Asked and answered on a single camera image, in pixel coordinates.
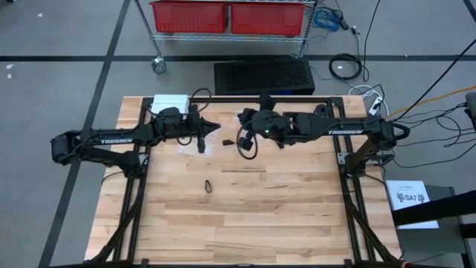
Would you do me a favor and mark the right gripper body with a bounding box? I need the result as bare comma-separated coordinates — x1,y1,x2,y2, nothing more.
237,94,295,152

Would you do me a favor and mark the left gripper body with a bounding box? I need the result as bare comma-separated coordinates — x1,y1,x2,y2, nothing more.
167,104,206,154

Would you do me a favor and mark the clear plastic zip bag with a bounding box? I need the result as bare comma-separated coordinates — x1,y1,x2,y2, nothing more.
177,132,221,159

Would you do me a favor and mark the white cardboard box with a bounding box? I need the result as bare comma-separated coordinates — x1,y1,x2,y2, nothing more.
151,94,190,115

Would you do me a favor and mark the black perforated computer case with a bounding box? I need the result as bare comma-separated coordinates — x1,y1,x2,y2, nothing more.
213,58,316,96

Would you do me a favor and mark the swivel caster wheel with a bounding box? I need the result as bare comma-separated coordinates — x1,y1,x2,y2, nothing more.
151,55,167,75

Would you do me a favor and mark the red plastic bin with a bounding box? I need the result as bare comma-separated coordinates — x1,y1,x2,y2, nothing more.
149,0,228,34
229,1,306,37

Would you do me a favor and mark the white power strip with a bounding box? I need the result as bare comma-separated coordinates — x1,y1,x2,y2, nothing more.
367,95,384,117

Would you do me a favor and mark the black power adapter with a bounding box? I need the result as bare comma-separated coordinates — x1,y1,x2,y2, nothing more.
334,9,350,31

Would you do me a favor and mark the white SA7 paper sign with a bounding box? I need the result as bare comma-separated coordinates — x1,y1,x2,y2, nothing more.
385,179,440,230

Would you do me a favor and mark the black metal beam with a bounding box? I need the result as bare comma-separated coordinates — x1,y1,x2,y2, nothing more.
390,190,476,227

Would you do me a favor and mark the grey side cabinet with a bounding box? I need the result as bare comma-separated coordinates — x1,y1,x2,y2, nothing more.
392,185,468,268

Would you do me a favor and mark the grey device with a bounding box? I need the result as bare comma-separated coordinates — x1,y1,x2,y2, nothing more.
464,92,476,131

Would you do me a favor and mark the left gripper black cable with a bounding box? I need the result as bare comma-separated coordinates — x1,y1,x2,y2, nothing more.
148,88,213,147

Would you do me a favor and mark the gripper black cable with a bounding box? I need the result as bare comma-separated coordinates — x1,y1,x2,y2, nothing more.
148,88,213,147
237,126,260,160

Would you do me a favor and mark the black aluminium table frame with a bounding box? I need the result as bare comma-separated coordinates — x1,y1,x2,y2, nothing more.
89,95,401,268

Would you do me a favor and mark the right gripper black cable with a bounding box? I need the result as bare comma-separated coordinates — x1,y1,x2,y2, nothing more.
237,126,260,160

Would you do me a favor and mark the black cable coil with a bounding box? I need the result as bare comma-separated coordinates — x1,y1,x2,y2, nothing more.
328,53,364,81

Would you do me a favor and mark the chrome wire shelving cart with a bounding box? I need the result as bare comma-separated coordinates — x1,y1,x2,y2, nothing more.
132,0,320,60

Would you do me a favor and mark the white cable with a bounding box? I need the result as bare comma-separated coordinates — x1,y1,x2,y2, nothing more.
347,84,390,118

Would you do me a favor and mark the thin black floor cable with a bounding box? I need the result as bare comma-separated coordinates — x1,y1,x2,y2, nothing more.
362,0,382,83

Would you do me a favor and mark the blue cable coil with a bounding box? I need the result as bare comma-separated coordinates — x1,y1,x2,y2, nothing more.
312,7,341,33

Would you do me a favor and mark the thick black cable loop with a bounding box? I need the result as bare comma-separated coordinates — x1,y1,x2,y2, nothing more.
392,122,411,141

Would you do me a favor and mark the orange cable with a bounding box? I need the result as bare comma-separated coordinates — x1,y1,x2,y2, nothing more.
373,84,476,124

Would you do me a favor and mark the long black cable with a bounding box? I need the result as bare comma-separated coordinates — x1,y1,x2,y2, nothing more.
392,47,476,123

